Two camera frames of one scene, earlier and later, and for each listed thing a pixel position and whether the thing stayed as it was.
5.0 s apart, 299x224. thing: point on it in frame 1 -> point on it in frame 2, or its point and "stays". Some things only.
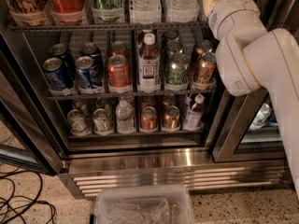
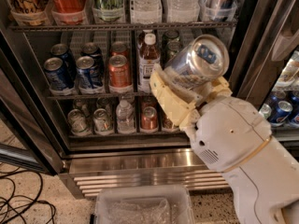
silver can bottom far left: (78, 123) stays
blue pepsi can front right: (85, 72) stays
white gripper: (232, 14) -> (231, 133)
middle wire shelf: (157, 95) stays
